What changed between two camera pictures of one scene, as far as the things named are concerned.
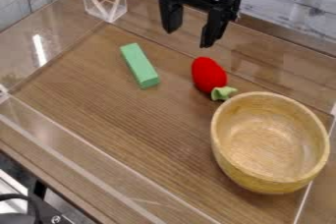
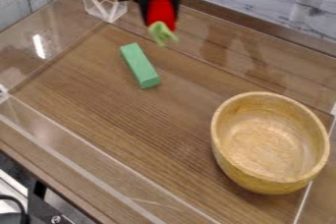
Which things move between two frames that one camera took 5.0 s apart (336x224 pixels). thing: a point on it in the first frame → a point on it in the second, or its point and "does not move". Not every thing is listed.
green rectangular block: (139, 66) does not move
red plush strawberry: (210, 76) → (162, 18)
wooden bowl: (271, 141) does not move
